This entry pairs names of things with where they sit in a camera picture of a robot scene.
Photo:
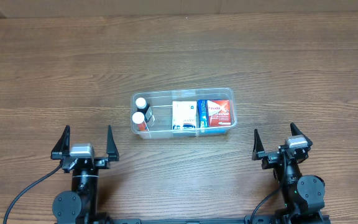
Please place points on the orange tube white cap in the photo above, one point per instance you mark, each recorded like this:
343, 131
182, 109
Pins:
138, 119

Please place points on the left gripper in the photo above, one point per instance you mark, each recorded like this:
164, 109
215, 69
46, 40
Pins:
99, 160

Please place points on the black bottle white cap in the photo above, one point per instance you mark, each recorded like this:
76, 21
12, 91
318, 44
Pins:
145, 108

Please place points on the white and blue box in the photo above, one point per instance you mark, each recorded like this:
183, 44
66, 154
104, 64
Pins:
184, 115

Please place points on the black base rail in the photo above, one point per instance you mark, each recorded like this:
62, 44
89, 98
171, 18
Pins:
191, 221

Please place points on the red Panadol box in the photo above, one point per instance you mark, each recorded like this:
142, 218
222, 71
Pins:
219, 113

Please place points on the clear plastic container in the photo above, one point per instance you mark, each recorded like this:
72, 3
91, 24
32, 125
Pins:
160, 126

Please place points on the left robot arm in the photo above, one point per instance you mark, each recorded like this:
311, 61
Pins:
79, 204

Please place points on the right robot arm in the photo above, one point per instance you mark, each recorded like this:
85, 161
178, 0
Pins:
303, 195

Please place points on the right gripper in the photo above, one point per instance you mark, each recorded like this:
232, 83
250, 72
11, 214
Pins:
274, 156

